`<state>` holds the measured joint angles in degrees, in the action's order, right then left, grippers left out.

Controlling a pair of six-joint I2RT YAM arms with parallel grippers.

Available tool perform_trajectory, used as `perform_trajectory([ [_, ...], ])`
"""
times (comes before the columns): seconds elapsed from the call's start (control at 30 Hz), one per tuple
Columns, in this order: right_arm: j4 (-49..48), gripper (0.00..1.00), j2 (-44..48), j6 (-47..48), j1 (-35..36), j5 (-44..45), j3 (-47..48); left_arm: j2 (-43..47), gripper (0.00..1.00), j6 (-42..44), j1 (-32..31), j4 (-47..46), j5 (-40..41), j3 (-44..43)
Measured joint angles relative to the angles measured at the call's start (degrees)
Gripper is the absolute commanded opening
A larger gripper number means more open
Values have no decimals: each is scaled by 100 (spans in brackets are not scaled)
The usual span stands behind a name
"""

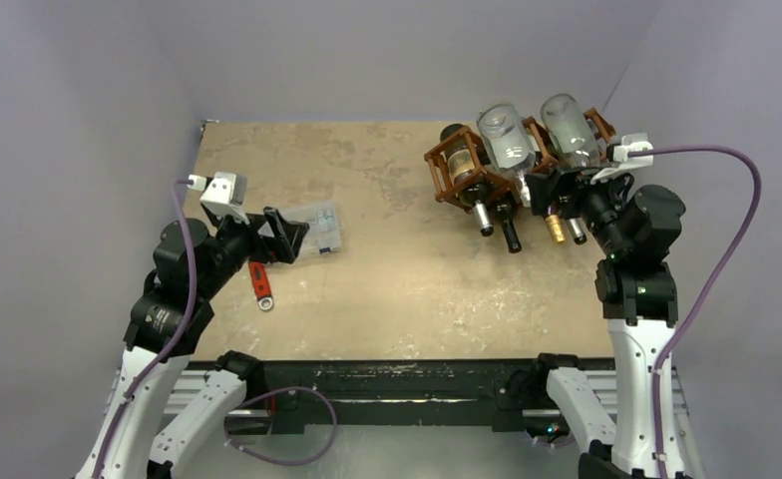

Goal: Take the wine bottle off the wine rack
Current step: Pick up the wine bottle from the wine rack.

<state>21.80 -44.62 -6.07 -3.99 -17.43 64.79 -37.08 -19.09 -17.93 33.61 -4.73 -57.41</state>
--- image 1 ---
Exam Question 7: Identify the dark bottle black cap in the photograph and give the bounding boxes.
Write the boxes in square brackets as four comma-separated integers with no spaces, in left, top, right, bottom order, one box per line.
[489,191,523,253]

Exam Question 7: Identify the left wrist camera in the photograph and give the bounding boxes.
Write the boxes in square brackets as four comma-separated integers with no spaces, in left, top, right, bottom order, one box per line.
[188,172,249,228]

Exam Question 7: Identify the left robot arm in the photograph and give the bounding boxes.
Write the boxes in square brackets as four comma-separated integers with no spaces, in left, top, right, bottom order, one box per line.
[77,207,310,478]

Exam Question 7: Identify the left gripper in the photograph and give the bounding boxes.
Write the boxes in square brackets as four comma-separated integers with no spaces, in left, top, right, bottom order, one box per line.
[198,203,308,297]

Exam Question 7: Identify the green bottle silver neck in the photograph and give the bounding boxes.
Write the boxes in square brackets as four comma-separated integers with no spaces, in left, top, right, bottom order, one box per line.
[565,219,587,244]

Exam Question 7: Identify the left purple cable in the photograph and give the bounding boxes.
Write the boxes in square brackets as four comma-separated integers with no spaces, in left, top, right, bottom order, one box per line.
[91,177,198,479]

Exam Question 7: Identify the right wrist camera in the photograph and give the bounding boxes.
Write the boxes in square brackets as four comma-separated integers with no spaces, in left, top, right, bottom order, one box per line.
[590,133,654,185]

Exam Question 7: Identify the purple cable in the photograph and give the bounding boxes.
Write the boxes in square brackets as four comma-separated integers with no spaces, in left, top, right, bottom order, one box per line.
[91,177,198,479]
[627,144,762,479]

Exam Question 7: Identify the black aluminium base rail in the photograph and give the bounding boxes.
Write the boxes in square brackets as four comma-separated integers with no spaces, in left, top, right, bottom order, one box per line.
[103,358,689,438]

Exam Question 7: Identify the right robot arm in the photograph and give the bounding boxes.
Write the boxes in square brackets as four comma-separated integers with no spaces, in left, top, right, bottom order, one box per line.
[503,168,687,478]

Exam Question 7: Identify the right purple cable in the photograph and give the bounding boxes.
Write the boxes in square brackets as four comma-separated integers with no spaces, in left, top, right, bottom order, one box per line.
[627,144,762,479]

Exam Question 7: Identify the dark bottle silver cap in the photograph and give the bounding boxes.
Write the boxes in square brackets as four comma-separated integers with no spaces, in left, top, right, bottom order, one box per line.
[439,123,496,238]

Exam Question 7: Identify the clear plastic screw box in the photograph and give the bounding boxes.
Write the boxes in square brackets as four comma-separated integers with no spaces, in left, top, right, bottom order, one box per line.
[281,200,342,261]

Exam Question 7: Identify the clear glass bottle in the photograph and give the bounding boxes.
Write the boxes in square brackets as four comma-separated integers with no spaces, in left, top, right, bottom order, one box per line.
[540,94,600,168]
[476,102,537,208]

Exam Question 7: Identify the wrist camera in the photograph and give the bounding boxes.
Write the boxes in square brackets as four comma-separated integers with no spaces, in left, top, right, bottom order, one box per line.
[590,133,654,185]
[188,172,249,228]

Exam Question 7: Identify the red wine bottle gold cap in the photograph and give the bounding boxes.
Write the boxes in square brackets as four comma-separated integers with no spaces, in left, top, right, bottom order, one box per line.
[544,206,567,244]

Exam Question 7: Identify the red adjustable wrench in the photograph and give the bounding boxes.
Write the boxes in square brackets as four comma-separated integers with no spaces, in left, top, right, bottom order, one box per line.
[248,261,274,312]

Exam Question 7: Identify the wooden wine rack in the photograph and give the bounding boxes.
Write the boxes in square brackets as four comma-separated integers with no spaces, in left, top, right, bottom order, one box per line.
[424,107,618,215]

